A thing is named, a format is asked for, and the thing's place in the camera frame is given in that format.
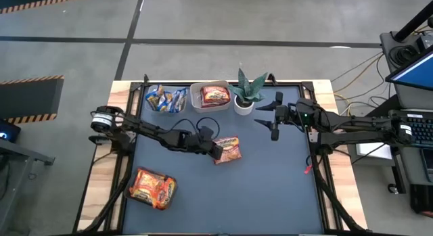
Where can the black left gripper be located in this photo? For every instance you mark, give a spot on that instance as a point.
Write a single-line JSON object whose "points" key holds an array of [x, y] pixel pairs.
{"points": [[194, 143]]}

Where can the black stand pole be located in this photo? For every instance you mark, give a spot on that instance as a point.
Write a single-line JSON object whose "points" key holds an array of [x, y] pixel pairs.
{"points": [[414, 23]]}

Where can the grey metal desk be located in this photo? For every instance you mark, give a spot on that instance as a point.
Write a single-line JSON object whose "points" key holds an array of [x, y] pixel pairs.
{"points": [[17, 161]]}

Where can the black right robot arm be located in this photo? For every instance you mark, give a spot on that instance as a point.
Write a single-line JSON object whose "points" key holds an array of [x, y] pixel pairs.
{"points": [[355, 133]]}

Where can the grey equipment cart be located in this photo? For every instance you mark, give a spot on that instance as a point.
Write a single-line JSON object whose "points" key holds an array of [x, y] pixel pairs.
{"points": [[411, 100]]}

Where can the dark tablet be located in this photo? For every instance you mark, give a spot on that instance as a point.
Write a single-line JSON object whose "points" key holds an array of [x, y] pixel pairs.
{"points": [[428, 163]]}

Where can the snake plant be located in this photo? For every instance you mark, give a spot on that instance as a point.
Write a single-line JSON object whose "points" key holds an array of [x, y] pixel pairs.
{"points": [[243, 107]]}

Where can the clear plastic bin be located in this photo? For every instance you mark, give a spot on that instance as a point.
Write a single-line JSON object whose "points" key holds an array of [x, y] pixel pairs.
{"points": [[182, 113]]}

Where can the black box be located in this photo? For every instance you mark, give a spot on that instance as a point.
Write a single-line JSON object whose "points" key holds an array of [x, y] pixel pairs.
{"points": [[421, 199]]}

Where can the blue Maruchan soy ramen packet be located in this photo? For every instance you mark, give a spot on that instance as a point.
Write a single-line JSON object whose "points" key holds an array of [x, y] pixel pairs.
{"points": [[174, 101], [165, 101], [182, 99], [154, 97]]}

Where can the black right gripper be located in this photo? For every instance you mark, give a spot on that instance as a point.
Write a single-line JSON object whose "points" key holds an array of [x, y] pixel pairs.
{"points": [[301, 114]]}

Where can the black hazard-striped floor mat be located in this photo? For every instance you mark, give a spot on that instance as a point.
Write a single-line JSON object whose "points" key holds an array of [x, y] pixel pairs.
{"points": [[30, 97]]}

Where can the black backlit keyboard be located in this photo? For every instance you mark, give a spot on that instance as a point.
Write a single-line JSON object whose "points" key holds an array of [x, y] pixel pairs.
{"points": [[423, 128]]}

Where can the red Maruchan beef ramen packet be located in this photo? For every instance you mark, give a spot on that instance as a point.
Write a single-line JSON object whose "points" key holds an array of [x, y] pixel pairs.
{"points": [[230, 149], [215, 95], [216, 106]]}

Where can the dark grey plastic bin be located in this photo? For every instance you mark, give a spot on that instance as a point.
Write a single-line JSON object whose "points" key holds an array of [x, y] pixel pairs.
{"points": [[133, 198]]}

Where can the red tag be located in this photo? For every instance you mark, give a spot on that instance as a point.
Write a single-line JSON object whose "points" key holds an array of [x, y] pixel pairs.
{"points": [[308, 169]]}

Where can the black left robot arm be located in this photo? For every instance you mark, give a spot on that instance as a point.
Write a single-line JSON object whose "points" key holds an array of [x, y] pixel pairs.
{"points": [[145, 129]]}

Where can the hazard-striped floor tape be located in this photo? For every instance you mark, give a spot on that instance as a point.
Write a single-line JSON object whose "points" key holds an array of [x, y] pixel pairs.
{"points": [[44, 1]]}

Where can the black caster wheel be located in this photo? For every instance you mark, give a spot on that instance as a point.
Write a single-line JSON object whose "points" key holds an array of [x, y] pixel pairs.
{"points": [[394, 189]]}

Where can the black device with blue light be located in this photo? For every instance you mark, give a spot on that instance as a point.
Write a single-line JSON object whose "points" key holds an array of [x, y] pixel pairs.
{"points": [[6, 133]]}

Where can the white labelled paper sheet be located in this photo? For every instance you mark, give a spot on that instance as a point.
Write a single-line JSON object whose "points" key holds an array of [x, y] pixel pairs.
{"points": [[372, 151]]}

